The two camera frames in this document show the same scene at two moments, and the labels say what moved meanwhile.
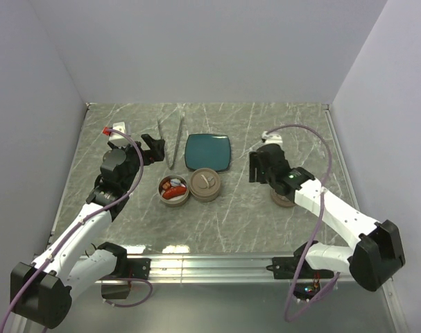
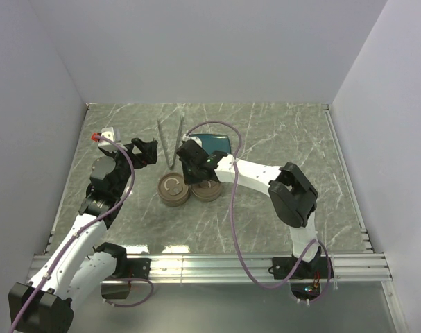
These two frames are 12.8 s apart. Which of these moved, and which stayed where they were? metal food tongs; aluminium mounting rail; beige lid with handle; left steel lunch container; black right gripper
Moved: black right gripper
Stayed: aluminium mounting rail; beige lid with handle; left steel lunch container; metal food tongs
